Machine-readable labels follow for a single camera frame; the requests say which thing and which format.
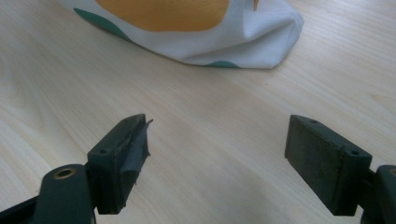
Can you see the white cloth with coloured patches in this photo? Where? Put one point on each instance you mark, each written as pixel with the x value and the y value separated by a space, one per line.
pixel 199 31

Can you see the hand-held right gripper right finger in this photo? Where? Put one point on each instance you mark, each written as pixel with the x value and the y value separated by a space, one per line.
pixel 323 165

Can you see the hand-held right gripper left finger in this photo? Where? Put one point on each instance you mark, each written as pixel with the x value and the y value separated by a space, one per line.
pixel 113 168

